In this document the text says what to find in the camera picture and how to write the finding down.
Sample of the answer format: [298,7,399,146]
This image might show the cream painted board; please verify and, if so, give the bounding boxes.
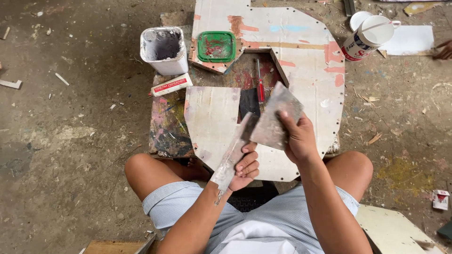
[355,204,446,254]

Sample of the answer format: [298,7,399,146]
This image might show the black plastic stool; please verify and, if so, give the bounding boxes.
[225,181,280,213]

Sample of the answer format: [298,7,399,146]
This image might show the person's right hand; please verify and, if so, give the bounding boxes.
[278,111,319,165]

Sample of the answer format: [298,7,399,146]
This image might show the light blue striped shorts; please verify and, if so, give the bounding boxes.
[142,180,361,254]

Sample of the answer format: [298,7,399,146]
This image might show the white shirt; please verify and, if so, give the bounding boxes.
[204,220,301,254]

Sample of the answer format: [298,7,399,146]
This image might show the person's left leg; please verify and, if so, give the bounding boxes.
[124,152,213,202]

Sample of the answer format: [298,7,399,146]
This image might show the torn cardboard scrap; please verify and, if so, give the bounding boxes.
[403,1,443,17]

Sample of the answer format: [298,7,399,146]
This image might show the white hardener tube red label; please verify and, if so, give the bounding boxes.
[151,73,194,97]

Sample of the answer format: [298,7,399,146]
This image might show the person's left hand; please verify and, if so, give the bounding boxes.
[225,141,260,193]

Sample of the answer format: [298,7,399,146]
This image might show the brown wooden plank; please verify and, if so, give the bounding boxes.
[82,234,160,254]

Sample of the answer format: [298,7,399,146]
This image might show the large white shaped board panel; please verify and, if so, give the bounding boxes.
[184,0,346,183]

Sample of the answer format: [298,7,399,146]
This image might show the white can red blue label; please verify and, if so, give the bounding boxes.
[341,15,402,63]

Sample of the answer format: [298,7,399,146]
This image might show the white tub with grey putty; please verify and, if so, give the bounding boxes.
[140,26,189,76]

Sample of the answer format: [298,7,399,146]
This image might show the dark green object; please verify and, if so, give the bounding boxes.
[437,220,452,241]

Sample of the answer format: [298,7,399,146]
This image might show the person's right leg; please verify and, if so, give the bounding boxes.
[322,151,374,203]

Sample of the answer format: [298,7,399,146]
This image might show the round white can lid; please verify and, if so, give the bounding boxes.
[349,11,374,32]

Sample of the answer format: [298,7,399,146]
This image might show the red white cigarette packet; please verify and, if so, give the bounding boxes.
[432,189,450,211]

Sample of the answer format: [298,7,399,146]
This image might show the red-handled screwdriver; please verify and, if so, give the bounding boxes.
[256,58,266,104]

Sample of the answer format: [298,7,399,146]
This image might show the narrow putty-caked metal putty knife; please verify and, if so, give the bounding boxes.
[210,112,260,207]

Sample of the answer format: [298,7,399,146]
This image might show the paint-stained wooden table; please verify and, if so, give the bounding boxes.
[148,12,340,159]

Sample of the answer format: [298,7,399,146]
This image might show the person's leg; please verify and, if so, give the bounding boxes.
[124,152,213,202]
[322,151,374,203]

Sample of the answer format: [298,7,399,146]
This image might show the grey metal angle piece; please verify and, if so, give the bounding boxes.
[0,79,23,90]

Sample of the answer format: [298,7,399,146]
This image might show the wide metal scraper blade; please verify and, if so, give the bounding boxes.
[250,81,305,151]

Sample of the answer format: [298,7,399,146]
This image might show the white flat sheet board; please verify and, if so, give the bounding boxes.
[379,25,435,56]

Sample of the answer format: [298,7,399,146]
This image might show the green square plastic lid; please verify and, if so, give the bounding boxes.
[197,31,237,63]

